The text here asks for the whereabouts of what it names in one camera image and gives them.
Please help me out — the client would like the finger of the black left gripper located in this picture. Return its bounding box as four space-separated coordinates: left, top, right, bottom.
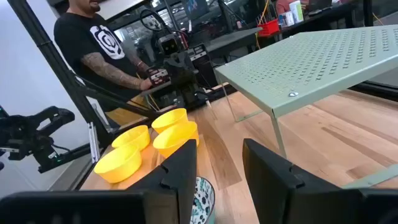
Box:
170 61 183 80
179 57 193 75

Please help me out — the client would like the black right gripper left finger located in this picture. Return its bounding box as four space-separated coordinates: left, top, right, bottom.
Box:
127 139 198 224

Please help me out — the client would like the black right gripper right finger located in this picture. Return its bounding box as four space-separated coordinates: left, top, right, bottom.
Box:
242 138 363 224

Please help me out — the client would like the teal patterned ceramic bowl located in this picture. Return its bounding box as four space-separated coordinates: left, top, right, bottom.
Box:
190 176 216 224

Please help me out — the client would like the yellow plastic bowl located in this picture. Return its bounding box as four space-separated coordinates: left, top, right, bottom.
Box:
152 120 200 159
93 143 143 184
151 108 189 134
111 124 151 152

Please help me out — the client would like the dark grey desk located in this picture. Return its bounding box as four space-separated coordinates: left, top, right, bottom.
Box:
203 26 264 54

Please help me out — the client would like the person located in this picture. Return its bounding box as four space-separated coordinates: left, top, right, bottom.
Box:
53 0 154 126

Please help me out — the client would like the red plastic bin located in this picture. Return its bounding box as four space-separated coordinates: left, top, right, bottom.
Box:
257 18 280 38

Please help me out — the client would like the white container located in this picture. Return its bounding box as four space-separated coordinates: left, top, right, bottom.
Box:
283 11 295 27
289 0 304 24

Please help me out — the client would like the green perforated metal shelf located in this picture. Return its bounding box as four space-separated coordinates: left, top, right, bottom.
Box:
213 24 398 190

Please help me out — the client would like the black workbench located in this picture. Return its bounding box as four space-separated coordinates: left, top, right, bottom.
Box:
273 0 398 40

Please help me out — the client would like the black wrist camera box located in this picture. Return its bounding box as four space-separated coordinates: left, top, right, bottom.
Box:
159 33 183 57

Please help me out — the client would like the white aluminium bracket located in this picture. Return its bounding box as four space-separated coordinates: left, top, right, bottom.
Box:
88 121 101 164

